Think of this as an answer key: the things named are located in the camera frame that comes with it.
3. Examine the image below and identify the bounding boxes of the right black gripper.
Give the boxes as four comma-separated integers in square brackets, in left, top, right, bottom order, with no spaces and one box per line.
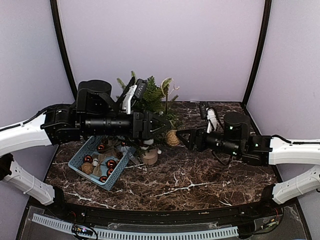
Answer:
[176,124,242,158]

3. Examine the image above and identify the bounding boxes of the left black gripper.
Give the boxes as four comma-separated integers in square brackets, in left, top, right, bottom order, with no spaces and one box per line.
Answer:
[83,109,171,140]

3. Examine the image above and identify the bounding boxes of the twine ball ornament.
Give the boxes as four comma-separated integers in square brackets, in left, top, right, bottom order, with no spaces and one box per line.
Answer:
[80,162,94,175]
[163,83,182,147]

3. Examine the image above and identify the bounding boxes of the white ball string lights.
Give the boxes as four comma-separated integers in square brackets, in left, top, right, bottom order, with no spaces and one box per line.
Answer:
[128,110,166,165]

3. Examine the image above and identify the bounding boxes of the white cotton boll ornament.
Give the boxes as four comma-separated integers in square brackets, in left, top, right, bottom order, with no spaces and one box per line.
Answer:
[140,139,154,150]

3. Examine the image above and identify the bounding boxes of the small green christmas tree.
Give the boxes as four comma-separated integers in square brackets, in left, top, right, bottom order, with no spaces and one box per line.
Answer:
[114,70,181,166]

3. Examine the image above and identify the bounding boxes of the wooden heart ornament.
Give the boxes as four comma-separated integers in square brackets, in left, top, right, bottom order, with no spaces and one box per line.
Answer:
[166,85,180,96]

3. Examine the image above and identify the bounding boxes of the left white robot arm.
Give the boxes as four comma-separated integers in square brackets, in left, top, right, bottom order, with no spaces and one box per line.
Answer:
[0,78,171,218]

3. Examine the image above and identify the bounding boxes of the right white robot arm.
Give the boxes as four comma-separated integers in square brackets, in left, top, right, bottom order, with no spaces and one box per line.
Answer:
[176,111,320,217]

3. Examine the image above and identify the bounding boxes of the copper red bauble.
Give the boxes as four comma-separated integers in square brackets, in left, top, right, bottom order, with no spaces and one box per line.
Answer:
[83,155,93,164]
[106,159,117,169]
[106,168,115,177]
[96,144,106,153]

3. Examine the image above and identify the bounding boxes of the light blue plastic basket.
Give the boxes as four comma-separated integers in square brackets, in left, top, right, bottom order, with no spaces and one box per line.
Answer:
[68,136,136,191]

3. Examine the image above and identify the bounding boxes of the burlap bow ornament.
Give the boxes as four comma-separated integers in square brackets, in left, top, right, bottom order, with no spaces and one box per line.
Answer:
[92,154,106,177]

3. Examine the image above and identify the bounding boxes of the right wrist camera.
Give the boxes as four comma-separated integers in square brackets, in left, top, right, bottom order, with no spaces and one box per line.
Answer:
[199,101,218,134]

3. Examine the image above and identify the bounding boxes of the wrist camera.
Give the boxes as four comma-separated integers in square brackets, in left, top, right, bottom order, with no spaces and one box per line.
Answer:
[121,77,148,115]
[199,101,218,134]

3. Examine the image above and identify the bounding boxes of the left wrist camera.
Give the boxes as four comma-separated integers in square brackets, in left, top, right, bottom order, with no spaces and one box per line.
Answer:
[121,77,148,115]

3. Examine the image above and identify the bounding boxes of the black table front rail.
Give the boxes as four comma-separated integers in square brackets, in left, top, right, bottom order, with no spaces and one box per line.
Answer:
[46,187,284,225]

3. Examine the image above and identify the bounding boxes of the white cable duct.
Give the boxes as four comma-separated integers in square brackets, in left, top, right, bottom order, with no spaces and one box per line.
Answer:
[31,213,239,240]

